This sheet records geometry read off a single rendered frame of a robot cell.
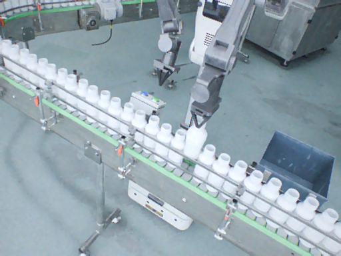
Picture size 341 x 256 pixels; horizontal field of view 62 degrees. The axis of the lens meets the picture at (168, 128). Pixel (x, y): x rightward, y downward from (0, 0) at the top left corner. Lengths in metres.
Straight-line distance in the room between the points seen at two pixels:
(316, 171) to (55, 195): 1.72
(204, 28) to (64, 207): 1.52
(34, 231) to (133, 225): 0.64
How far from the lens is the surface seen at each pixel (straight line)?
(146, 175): 1.19
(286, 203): 1.01
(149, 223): 2.13
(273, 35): 4.72
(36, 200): 2.28
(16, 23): 2.31
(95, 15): 2.45
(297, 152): 1.64
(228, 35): 0.81
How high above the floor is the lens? 1.84
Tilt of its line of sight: 40 degrees down
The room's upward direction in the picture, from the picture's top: 12 degrees clockwise
